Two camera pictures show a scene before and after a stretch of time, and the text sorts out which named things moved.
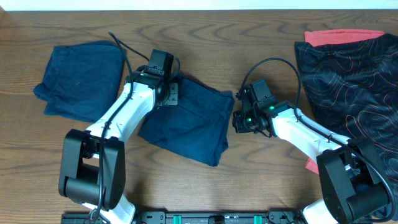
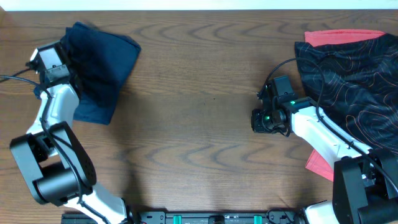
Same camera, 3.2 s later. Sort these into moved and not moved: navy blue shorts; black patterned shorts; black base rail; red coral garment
Moved: navy blue shorts
Not moved: red coral garment; black base rail; black patterned shorts
